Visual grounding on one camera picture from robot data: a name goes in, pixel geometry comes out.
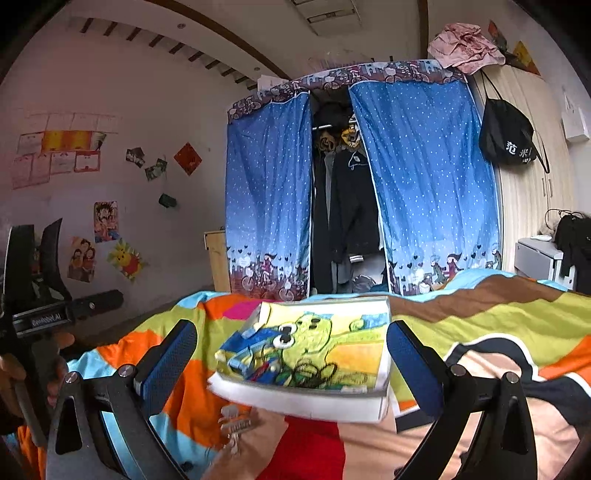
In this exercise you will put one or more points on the white box with frog drawing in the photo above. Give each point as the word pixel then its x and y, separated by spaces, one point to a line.
pixel 323 360

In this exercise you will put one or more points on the family cartoon poster lower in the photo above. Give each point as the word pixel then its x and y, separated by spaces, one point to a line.
pixel 81 266

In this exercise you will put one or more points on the person's left hand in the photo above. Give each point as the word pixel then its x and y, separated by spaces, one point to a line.
pixel 13 372

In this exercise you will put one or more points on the red square wall sticker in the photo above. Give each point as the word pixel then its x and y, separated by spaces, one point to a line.
pixel 187 158

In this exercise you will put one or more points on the green wall hook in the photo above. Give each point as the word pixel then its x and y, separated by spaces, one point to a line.
pixel 167 201

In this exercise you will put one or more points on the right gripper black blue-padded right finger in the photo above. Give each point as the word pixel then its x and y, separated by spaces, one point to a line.
pixel 423 370

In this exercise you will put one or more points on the pink cloth on wardrobe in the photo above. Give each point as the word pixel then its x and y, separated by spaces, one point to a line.
pixel 463 46

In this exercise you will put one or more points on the colourful cartoon bed blanket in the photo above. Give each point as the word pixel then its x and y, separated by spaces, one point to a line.
pixel 487 321

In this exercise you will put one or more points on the blue dotted curtain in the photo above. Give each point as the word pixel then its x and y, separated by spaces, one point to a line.
pixel 437 195
pixel 268 193

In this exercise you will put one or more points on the dark hanging clothes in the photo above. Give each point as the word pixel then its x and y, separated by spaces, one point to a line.
pixel 347 254

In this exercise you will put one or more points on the row of wall drawings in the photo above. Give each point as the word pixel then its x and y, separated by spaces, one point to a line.
pixel 50 144

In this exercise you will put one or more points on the wooden board by curtain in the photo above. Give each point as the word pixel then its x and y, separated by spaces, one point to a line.
pixel 214 242

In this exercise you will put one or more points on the yellow bear wall sticker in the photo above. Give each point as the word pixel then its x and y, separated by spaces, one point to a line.
pixel 126 260

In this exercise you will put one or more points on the black hanging bag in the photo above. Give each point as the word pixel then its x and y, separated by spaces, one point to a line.
pixel 507 135

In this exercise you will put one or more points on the white side cabinet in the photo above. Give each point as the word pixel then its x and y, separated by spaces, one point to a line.
pixel 539 259

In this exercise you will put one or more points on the cartoon character poster upper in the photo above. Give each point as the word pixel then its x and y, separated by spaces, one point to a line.
pixel 105 221

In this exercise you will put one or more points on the blue dotted right curtain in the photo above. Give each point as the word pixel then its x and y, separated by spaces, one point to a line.
pixel 437 195

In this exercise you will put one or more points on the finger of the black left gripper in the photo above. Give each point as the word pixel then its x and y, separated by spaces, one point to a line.
pixel 32 277
pixel 97 304

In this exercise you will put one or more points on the blue dotted left curtain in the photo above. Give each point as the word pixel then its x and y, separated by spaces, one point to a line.
pixel 268 193

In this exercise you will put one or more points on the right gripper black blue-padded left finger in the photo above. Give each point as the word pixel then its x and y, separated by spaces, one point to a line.
pixel 159 369

